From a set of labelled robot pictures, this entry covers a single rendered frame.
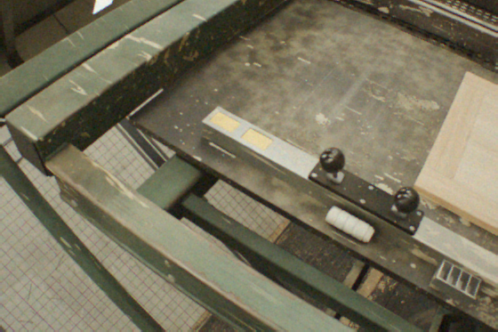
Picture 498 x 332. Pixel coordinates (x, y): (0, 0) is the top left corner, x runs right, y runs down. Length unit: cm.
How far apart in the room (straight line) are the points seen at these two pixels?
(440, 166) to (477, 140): 14
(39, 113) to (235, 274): 43
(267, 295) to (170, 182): 31
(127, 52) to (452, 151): 67
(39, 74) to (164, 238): 82
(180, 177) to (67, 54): 70
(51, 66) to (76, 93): 56
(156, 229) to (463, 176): 57
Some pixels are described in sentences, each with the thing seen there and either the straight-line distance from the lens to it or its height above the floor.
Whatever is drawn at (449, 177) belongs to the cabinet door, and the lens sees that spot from 86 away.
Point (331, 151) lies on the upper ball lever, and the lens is 61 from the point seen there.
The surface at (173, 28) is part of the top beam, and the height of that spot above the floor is 190.
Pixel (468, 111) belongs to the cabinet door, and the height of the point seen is 134.
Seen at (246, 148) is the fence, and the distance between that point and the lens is 76.
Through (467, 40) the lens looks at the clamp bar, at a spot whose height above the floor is 140.
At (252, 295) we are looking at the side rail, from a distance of 60.
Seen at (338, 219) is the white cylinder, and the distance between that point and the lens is 71.
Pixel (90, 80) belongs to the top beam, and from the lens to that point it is 83.
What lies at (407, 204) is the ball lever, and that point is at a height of 144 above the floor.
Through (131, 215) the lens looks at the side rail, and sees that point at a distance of 67.
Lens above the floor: 170
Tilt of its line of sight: 6 degrees down
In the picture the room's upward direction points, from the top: 42 degrees counter-clockwise
